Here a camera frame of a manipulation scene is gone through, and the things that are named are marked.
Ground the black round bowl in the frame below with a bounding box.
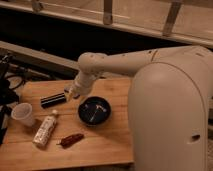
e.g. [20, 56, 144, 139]
[78, 96, 111, 125]

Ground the black tripod stand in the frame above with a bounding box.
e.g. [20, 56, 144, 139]
[0, 55, 19, 145]

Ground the metal window frame rail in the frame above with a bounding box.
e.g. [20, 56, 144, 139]
[0, 0, 213, 48]

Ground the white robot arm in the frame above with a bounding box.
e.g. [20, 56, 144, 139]
[65, 46, 213, 171]

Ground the white plastic bottle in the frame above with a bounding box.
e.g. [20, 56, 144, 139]
[33, 110, 58, 148]

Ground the black cable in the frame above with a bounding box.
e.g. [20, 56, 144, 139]
[4, 73, 25, 91]

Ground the dried red chili pepper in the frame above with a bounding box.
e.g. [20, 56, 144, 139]
[59, 133, 84, 148]

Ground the black rectangular box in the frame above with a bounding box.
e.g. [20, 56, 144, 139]
[40, 93, 66, 108]

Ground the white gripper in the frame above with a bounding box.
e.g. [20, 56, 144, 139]
[64, 83, 88, 102]

